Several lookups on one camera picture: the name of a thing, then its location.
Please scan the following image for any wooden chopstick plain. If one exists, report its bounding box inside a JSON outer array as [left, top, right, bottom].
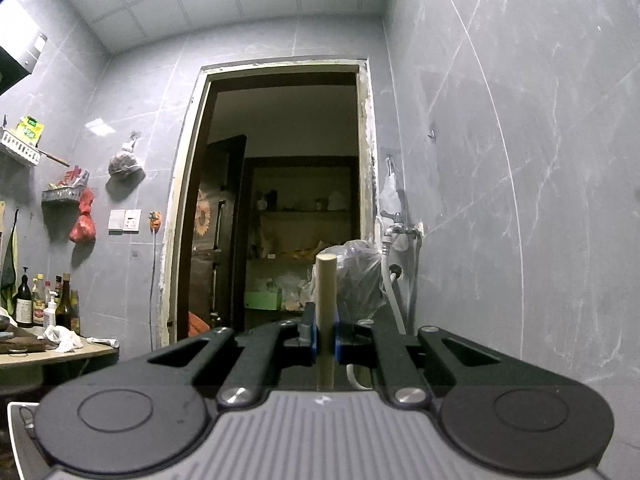
[[314, 254, 337, 391]]

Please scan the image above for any white perforated utensil basket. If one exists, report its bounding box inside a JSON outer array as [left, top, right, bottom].
[[6, 402, 50, 480]]

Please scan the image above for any kitchen counter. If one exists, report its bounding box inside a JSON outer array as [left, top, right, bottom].
[[0, 326, 119, 370]]

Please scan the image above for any green box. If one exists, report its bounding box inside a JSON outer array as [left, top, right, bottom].
[[244, 290, 282, 311]]

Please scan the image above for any grey plastic bag hanging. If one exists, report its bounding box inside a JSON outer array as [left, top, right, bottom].
[[316, 240, 387, 324]]

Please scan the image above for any white cloth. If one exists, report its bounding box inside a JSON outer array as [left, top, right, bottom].
[[40, 325, 84, 353]]

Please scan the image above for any brown tall bottle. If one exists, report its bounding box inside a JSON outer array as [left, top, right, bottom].
[[55, 273, 74, 330]]

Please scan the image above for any red plastic bag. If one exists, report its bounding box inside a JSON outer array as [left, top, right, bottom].
[[68, 188, 96, 244]]

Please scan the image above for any dark glass bottle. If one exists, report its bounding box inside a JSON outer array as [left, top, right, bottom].
[[14, 266, 32, 328]]

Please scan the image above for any range hood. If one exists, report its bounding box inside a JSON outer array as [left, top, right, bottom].
[[0, 0, 48, 93]]

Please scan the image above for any white flexible hose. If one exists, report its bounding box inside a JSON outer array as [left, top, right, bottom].
[[344, 238, 409, 391]]

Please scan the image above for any wall faucet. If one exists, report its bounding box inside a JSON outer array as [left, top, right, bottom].
[[376, 211, 425, 255]]

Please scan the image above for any door frame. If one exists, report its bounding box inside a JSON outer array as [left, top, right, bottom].
[[156, 56, 378, 347]]

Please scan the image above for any orange wall plug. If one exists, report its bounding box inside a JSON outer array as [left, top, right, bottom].
[[149, 211, 162, 233]]

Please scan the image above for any white wall switch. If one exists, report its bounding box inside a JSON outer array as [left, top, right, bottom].
[[107, 209, 141, 233]]

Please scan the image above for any hanging grey bag on wall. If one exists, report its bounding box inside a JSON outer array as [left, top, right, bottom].
[[107, 130, 142, 180]]

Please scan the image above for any wall rack shelf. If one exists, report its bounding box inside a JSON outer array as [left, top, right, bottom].
[[41, 166, 90, 204]]

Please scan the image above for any white upper wall rack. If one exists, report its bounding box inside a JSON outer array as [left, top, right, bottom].
[[1, 116, 70, 168]]

